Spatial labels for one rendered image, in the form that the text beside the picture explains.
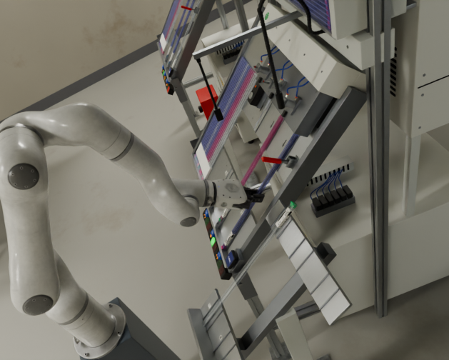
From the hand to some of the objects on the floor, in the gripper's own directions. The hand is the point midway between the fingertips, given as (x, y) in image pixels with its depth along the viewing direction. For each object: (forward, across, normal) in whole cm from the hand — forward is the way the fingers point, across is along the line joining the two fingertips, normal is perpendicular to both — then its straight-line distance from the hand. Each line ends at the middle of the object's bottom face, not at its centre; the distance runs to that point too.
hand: (256, 196), depth 122 cm
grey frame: (+59, -25, -71) cm, 95 cm away
